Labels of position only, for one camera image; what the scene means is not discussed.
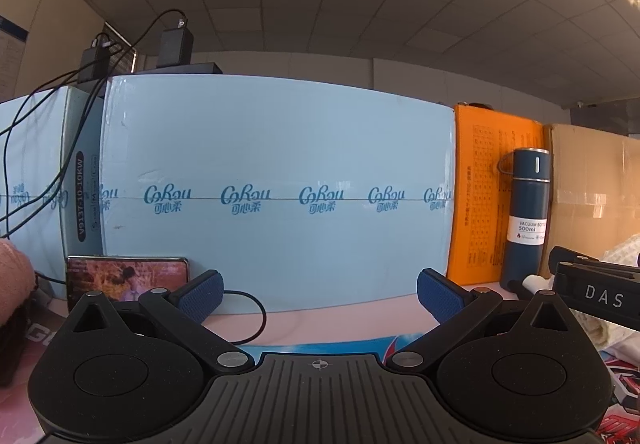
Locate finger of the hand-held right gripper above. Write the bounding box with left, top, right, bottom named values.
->
left=547, top=246, right=640, bottom=281

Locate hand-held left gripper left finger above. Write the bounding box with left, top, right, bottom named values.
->
left=65, top=268, right=256, bottom=373

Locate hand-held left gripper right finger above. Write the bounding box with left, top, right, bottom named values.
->
left=387, top=267, right=573, bottom=373

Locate pink knitted sweater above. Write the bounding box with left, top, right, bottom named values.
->
left=0, top=238, right=40, bottom=387

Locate white knitted cloth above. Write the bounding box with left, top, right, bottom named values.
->
left=575, top=233, right=640, bottom=361

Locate dark blue vacuum bottle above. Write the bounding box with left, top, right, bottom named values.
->
left=496, top=148, right=552, bottom=292

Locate brown cardboard box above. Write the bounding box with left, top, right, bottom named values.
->
left=537, top=124, right=640, bottom=277

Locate smartphone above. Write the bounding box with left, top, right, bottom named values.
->
left=66, top=255, right=191, bottom=312

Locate orange box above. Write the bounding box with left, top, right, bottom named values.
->
left=446, top=104, right=546, bottom=285

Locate printed desk mat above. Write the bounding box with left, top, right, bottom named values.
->
left=0, top=294, right=640, bottom=444

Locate large light blue carton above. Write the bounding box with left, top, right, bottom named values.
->
left=101, top=72, right=457, bottom=319

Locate flat black device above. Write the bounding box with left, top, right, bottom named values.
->
left=134, top=62, right=224, bottom=76

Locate black power adapter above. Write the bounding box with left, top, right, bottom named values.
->
left=79, top=34, right=135, bottom=85
left=156, top=18, right=195, bottom=70

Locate black phone charging cable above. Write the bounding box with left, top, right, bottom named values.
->
left=222, top=290, right=268, bottom=348

